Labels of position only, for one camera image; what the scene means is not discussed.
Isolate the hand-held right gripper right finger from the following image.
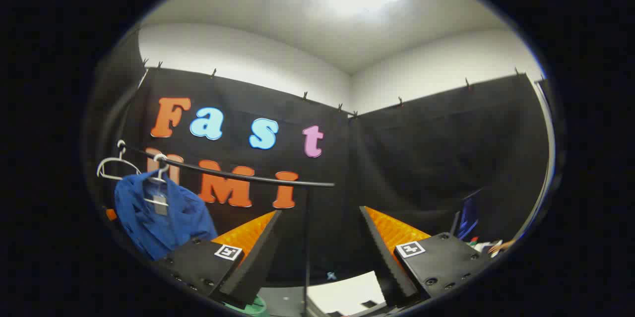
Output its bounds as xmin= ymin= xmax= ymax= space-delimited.
xmin=360 ymin=206 xmax=497 ymax=308

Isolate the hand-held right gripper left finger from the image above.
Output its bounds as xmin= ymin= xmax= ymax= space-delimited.
xmin=155 ymin=210 xmax=282 ymax=309

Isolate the green laundry hamper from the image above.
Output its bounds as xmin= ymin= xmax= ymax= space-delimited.
xmin=223 ymin=296 xmax=271 ymax=317

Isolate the white clothes hanger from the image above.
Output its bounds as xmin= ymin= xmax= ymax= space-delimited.
xmin=97 ymin=140 xmax=143 ymax=181
xmin=143 ymin=153 xmax=170 ymax=207

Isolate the black clothes rack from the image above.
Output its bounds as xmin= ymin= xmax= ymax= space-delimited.
xmin=122 ymin=143 xmax=336 ymax=317

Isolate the dark laptop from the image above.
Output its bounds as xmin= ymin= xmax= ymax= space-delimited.
xmin=450 ymin=189 xmax=483 ymax=241

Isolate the black backdrop cloth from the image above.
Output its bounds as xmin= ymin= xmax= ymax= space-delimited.
xmin=87 ymin=29 xmax=556 ymax=288

